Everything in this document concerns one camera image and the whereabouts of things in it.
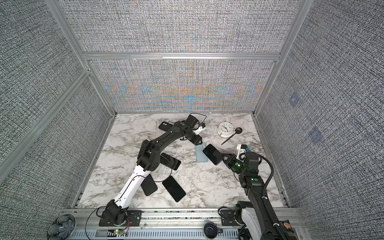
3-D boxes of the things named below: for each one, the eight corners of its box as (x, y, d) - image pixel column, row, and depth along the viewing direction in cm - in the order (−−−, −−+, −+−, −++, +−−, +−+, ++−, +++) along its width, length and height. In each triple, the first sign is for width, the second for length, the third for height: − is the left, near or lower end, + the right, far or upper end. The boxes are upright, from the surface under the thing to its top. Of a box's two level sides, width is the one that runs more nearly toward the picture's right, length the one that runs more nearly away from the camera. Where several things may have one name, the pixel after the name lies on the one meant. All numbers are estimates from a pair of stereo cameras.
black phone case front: (146, 197, 82) (138, 187, 70) (144, 190, 84) (136, 179, 72) (158, 191, 84) (152, 180, 72) (156, 184, 86) (150, 173, 74)
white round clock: (218, 137, 107) (218, 133, 103) (216, 126, 113) (217, 122, 110) (233, 137, 106) (234, 133, 103) (230, 126, 113) (231, 122, 110)
